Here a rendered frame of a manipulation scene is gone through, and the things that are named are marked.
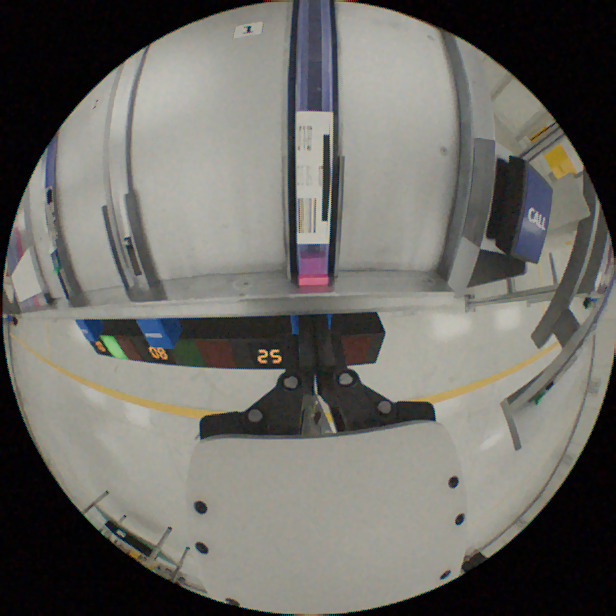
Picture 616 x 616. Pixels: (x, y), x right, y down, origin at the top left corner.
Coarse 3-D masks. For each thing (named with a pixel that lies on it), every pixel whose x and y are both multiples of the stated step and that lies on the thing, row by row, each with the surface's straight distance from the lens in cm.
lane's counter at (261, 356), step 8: (248, 344) 17; (256, 344) 17; (264, 344) 17; (272, 344) 17; (280, 344) 17; (256, 352) 18; (264, 352) 18; (272, 352) 17; (280, 352) 17; (256, 360) 18; (264, 360) 18; (272, 360) 18; (280, 360) 18
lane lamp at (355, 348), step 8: (368, 336) 17; (344, 344) 17; (352, 344) 17; (360, 344) 18; (368, 344) 18; (344, 352) 18; (352, 352) 18; (360, 352) 18; (352, 360) 19; (360, 360) 19
